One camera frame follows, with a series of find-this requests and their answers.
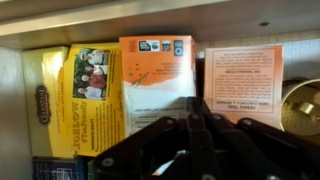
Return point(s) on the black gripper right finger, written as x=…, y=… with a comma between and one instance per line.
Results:
x=260, y=150

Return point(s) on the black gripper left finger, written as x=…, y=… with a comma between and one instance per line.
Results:
x=133, y=146

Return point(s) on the orange and white tea box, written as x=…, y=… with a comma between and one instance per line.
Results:
x=156, y=76

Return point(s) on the yellow tea box with photo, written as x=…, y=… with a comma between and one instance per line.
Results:
x=96, y=126

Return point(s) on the pink orange herbal tea box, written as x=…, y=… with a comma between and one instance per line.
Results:
x=243, y=80

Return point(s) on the navy blue tea box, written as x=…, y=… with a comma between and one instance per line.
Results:
x=56, y=168

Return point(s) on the pale yellow Celestial tea box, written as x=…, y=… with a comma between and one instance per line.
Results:
x=43, y=110

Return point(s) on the open wooden drawer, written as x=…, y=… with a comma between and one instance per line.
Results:
x=166, y=20

